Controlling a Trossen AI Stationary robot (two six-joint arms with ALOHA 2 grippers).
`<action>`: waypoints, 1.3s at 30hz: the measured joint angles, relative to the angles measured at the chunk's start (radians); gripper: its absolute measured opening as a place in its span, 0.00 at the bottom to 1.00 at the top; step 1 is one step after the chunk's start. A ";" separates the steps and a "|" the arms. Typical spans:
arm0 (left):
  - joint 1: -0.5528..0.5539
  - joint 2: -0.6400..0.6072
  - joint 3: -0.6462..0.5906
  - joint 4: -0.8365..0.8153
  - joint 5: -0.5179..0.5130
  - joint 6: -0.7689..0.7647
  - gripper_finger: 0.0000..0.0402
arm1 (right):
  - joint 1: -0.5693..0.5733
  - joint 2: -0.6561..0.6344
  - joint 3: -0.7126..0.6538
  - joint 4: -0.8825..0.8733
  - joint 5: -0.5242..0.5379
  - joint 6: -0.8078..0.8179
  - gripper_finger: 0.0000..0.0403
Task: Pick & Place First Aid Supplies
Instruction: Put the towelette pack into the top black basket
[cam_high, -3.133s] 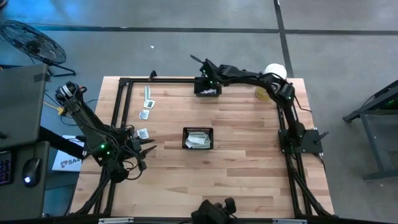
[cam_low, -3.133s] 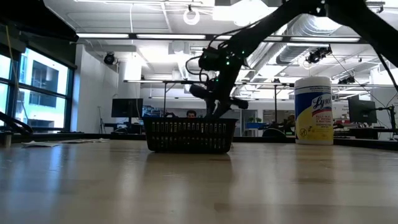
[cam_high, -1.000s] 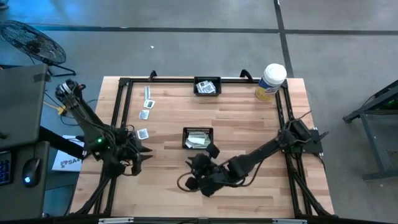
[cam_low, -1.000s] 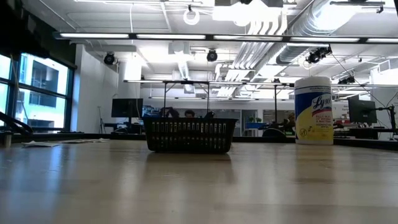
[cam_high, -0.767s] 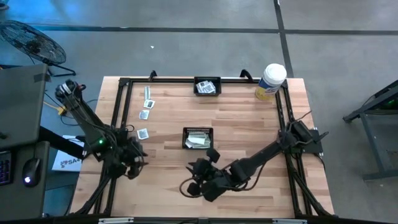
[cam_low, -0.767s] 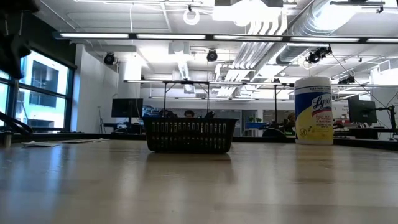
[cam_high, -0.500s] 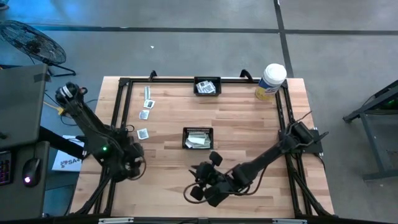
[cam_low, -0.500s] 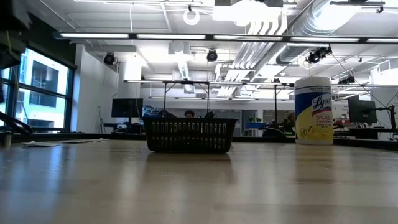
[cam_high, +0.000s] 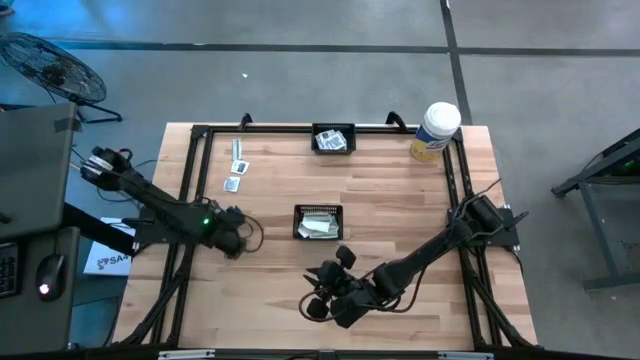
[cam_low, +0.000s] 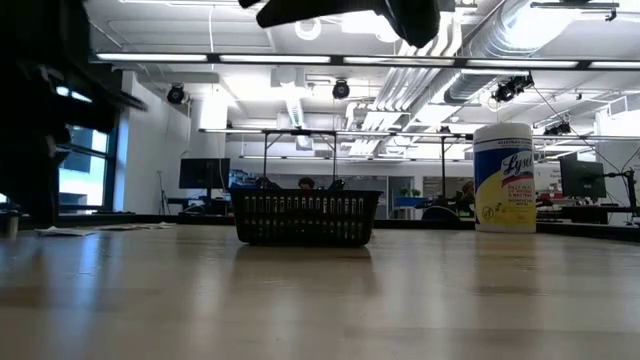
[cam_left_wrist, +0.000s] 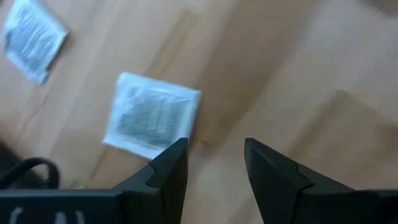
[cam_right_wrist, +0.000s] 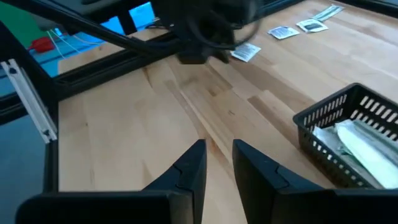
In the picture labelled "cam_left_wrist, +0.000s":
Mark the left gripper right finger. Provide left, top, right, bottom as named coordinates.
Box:
left=244, top=138, right=371, bottom=224

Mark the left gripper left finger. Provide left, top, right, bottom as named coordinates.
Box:
left=114, top=138, right=189, bottom=224

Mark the white printed square packet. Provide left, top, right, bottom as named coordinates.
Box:
left=101, top=72, right=202, bottom=161
left=2, top=0, right=69, bottom=85

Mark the black left camera cable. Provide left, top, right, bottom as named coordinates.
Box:
left=0, top=156, right=60, bottom=190

